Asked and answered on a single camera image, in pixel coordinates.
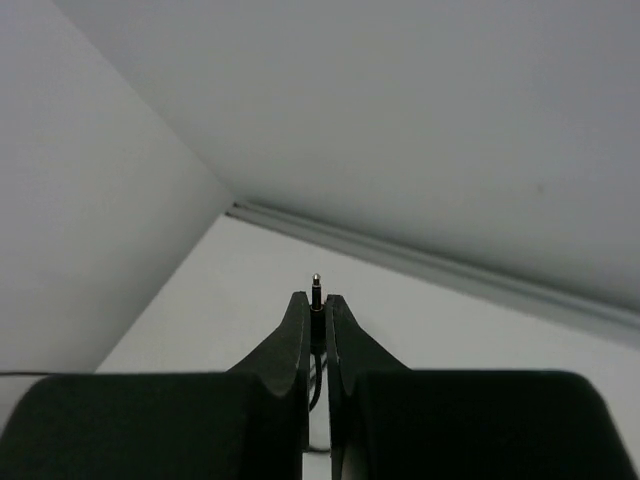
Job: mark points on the aluminium table frame rail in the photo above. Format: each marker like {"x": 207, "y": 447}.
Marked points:
{"x": 463, "y": 277}

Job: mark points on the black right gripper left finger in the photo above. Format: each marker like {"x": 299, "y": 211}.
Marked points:
{"x": 249, "y": 422}

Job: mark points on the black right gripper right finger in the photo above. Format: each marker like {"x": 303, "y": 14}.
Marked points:
{"x": 388, "y": 421}

